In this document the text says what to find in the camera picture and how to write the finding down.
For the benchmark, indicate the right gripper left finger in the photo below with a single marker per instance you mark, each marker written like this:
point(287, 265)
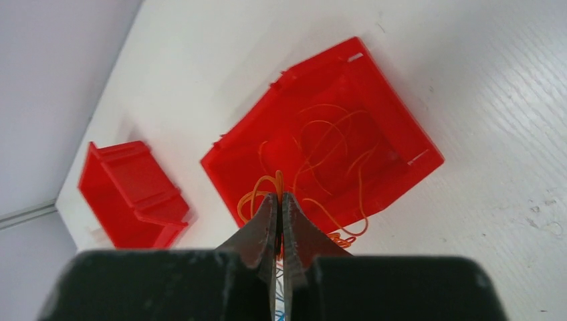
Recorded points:
point(249, 292)

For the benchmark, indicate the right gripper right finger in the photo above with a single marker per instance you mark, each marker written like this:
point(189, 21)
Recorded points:
point(303, 243)

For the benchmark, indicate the red bin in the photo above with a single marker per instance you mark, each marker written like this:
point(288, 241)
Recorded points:
point(337, 133)
point(132, 198)

